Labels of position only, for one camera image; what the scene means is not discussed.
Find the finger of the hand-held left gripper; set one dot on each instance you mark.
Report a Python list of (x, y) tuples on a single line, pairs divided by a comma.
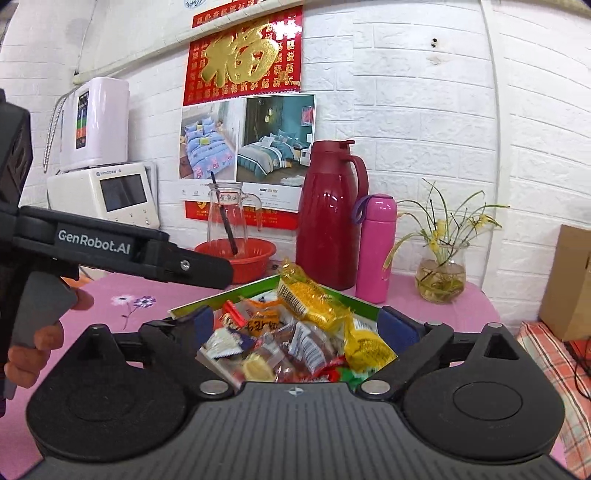
[(194, 270)]

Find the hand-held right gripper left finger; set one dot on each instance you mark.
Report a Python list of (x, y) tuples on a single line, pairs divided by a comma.
[(203, 325)]

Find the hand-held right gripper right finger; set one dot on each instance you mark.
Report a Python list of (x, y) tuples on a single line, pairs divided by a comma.
[(395, 330)]

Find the green cardboard box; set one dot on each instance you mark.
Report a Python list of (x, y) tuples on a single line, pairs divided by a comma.
[(184, 310)]

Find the white snack packet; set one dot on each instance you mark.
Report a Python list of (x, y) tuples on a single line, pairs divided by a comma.
[(226, 344)]

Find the red white small packet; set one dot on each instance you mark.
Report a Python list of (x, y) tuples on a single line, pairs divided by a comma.
[(233, 314)]

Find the yellow snack packet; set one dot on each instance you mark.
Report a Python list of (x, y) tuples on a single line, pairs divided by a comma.
[(367, 348)]

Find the red orange snack packet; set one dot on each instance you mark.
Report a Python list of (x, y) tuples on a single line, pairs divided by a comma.
[(263, 321)]

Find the yellow candy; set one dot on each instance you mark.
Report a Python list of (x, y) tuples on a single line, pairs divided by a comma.
[(258, 369)]

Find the yellow packet with red label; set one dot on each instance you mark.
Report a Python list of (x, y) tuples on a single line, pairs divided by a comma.
[(309, 297)]

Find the person's left hand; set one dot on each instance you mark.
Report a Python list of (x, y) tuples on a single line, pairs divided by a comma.
[(39, 357)]

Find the pink floral tablecloth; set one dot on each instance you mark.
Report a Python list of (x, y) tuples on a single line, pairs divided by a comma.
[(438, 314)]

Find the white appliance with screen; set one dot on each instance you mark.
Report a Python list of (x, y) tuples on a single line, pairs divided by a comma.
[(74, 189)]

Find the black stirring stick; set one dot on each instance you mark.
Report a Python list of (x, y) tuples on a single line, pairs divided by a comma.
[(226, 221)]

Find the red plastic basin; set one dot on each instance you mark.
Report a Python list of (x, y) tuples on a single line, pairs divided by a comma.
[(254, 261)]

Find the glass vase with plant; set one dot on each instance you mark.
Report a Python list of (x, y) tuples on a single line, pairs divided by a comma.
[(441, 281)]

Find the glass pitcher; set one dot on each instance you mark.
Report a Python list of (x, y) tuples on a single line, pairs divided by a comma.
[(235, 217)]

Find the pink thermos bottle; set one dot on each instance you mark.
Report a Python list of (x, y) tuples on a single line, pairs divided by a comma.
[(376, 254)]

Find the white water purifier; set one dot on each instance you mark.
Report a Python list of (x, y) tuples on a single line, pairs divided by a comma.
[(106, 124)]

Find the red thermos jug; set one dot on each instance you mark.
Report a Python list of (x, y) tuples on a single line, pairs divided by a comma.
[(328, 221)]

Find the red plaid cloth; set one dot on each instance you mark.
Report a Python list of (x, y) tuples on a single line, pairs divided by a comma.
[(545, 360)]

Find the brown cardboard box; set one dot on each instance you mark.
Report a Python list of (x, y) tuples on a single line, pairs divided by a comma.
[(570, 286)]

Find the wall calendar poster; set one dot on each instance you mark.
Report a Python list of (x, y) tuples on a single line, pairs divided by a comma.
[(272, 138)]

